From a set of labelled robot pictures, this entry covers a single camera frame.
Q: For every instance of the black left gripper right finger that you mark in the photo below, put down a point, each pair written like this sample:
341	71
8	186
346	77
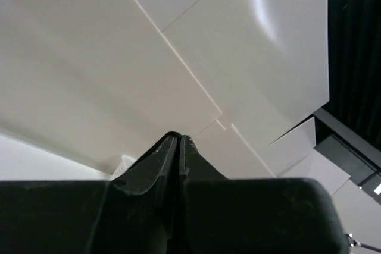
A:
267	215

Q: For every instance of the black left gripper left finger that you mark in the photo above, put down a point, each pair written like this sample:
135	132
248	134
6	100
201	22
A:
130	214

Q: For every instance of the white plastic basket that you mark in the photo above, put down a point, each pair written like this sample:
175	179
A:
125	163

